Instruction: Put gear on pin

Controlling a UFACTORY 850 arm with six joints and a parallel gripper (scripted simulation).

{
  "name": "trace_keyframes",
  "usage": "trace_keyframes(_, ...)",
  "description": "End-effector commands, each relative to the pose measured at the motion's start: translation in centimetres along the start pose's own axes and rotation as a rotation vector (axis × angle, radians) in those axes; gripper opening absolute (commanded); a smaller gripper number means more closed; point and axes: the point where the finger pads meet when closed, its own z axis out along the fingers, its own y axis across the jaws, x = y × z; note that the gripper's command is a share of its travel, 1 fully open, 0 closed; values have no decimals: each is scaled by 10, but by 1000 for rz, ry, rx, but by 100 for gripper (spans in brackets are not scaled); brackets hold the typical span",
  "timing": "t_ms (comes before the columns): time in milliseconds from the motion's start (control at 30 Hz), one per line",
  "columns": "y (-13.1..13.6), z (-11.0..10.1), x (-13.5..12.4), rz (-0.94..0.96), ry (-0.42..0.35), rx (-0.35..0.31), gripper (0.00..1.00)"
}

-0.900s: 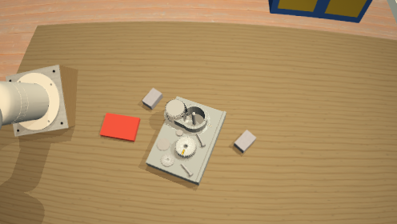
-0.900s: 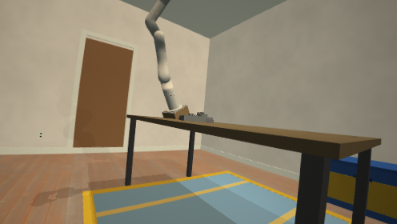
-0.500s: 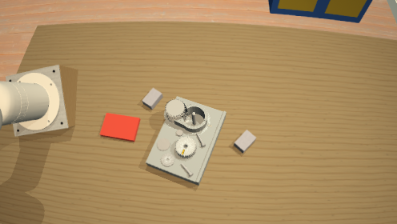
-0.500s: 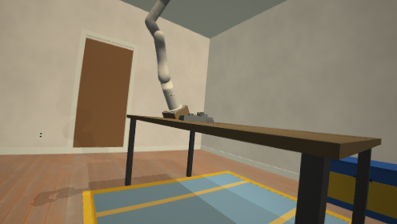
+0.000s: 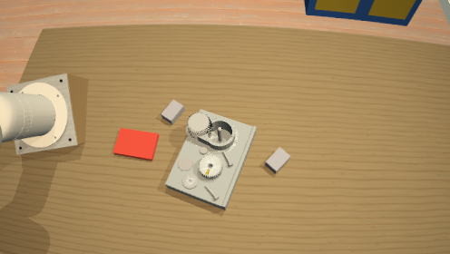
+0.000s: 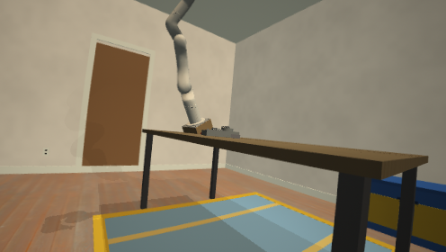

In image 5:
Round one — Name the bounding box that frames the grey hex-head bolt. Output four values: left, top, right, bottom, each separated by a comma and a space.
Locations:
222, 151, 233, 167
205, 185, 220, 200

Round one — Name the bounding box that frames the white gear with orange arrow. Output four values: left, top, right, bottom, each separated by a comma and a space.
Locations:
199, 155, 223, 179

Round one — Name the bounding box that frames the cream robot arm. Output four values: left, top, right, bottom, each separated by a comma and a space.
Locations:
0, 83, 68, 148

